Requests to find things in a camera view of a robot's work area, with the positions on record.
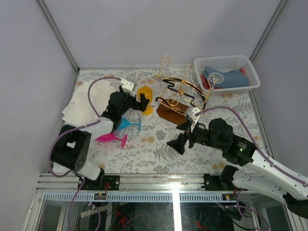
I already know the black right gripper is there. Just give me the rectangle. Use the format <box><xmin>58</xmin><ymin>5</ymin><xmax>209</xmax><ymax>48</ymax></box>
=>
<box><xmin>166</xmin><ymin>119</ymin><xmax>224</xmax><ymax>154</ymax></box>

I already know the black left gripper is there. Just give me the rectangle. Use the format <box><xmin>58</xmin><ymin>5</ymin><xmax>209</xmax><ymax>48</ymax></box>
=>
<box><xmin>118</xmin><ymin>86</ymin><xmax>149</xmax><ymax>117</ymax></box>

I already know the yellow plastic goblet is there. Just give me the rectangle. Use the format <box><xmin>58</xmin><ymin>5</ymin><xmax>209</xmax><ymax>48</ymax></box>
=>
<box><xmin>137</xmin><ymin>86</ymin><xmax>153</xmax><ymax>116</ymax></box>

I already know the gold wire wine glass rack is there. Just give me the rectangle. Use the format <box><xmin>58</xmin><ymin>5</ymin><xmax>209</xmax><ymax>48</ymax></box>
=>
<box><xmin>145</xmin><ymin>64</ymin><xmax>214</xmax><ymax>124</ymax></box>

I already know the ribbed clear wine glass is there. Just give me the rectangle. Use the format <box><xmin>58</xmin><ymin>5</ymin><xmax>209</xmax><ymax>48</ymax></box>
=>
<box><xmin>160</xmin><ymin>55</ymin><xmax>175</xmax><ymax>77</ymax></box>

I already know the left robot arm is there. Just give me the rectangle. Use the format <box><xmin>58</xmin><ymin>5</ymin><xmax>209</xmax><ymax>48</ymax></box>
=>
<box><xmin>49</xmin><ymin>86</ymin><xmax>153</xmax><ymax>190</ymax></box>

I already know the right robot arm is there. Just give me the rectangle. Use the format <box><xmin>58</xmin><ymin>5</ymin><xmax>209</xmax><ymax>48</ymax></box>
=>
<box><xmin>167</xmin><ymin>118</ymin><xmax>308</xmax><ymax>218</ymax></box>

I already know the blue plastic wine glass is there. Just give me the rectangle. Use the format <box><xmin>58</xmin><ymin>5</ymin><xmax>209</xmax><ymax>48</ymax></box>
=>
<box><xmin>116</xmin><ymin>117</ymin><xmax>141</xmax><ymax>131</ymax></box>

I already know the pink plastic wine glass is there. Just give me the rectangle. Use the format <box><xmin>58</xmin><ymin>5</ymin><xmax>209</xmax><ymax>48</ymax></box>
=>
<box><xmin>96</xmin><ymin>133</ymin><xmax>128</xmax><ymax>148</ymax></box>

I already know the white cloth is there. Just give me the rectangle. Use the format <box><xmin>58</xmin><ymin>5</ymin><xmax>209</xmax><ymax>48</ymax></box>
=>
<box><xmin>62</xmin><ymin>80</ymin><xmax>116</xmax><ymax>127</ymax></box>

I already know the white plastic basket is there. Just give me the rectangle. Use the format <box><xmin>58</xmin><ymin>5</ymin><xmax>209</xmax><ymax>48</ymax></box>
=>
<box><xmin>194</xmin><ymin>55</ymin><xmax>260</xmax><ymax>95</ymax></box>

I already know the blue cloth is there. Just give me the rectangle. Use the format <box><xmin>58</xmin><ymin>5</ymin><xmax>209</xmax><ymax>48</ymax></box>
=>
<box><xmin>201</xmin><ymin>66</ymin><xmax>249</xmax><ymax>88</ymax></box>

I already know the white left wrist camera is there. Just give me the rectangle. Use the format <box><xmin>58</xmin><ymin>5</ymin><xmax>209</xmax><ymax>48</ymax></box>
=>
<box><xmin>120</xmin><ymin>78</ymin><xmax>136</xmax><ymax>92</ymax></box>

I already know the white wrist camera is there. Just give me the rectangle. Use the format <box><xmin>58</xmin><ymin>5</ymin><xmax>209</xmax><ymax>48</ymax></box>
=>
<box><xmin>120</xmin><ymin>78</ymin><xmax>136</xmax><ymax>92</ymax></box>
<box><xmin>184</xmin><ymin>106</ymin><xmax>201</xmax><ymax>123</ymax></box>

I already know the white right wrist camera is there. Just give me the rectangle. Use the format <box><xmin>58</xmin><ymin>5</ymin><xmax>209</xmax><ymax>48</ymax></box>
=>
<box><xmin>184</xmin><ymin>106</ymin><xmax>201</xmax><ymax>123</ymax></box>

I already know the aluminium mounting rail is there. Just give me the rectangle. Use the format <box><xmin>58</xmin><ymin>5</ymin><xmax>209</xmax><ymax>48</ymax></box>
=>
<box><xmin>36</xmin><ymin>173</ymin><xmax>231</xmax><ymax>193</ymax></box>

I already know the slotted cable duct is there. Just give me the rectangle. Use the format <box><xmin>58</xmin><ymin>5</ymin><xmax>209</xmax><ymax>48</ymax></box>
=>
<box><xmin>45</xmin><ymin>192</ymin><xmax>235</xmax><ymax>203</ymax></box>

